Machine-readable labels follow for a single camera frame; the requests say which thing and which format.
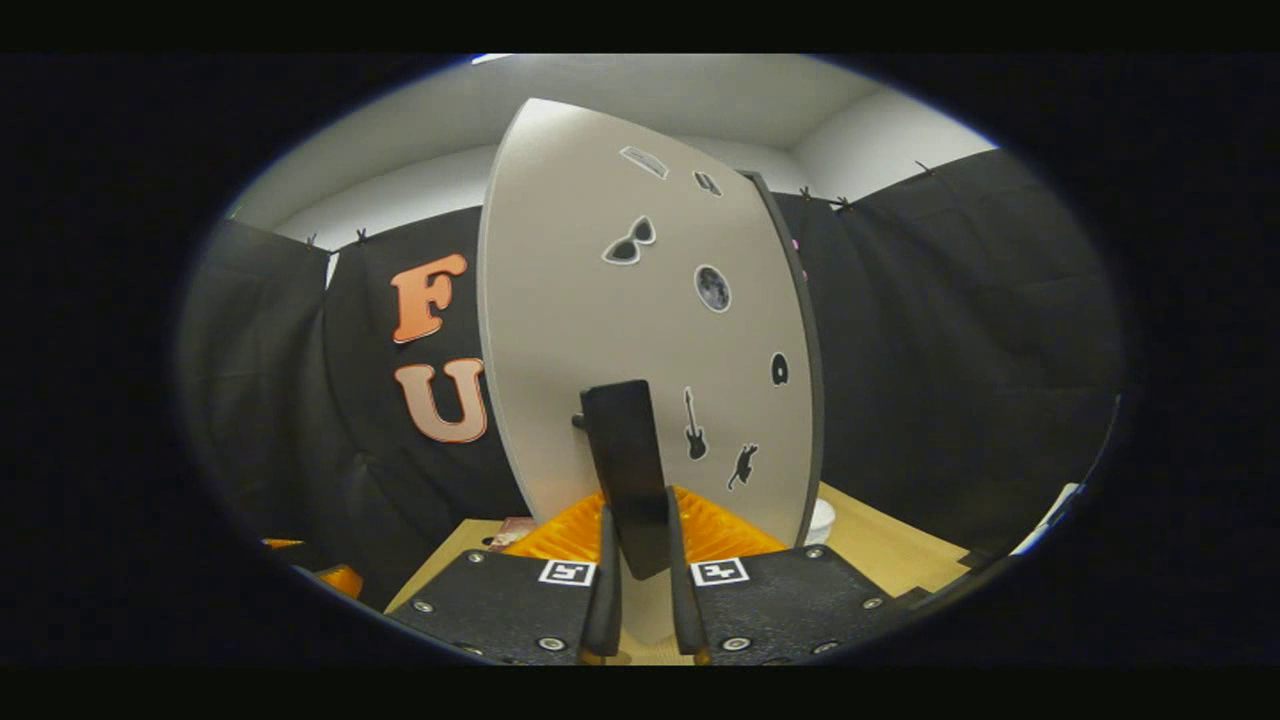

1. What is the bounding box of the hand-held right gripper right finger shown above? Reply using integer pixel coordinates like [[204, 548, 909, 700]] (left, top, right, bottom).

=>
[[665, 485, 923, 666]]

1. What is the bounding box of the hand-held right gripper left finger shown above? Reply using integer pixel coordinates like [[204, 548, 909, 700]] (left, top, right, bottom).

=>
[[385, 488, 623, 666]]

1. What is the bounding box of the black door handle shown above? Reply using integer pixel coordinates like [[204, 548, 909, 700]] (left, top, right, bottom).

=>
[[572, 379, 673, 581]]

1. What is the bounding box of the grey cabinet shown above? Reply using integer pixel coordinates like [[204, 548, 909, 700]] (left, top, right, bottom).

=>
[[740, 170, 827, 549]]

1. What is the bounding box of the grey cabinet door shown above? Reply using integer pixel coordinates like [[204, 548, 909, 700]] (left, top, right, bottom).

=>
[[477, 97, 813, 646]]

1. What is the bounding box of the black backdrop cloth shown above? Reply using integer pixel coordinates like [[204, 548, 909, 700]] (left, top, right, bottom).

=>
[[175, 148, 1126, 611]]

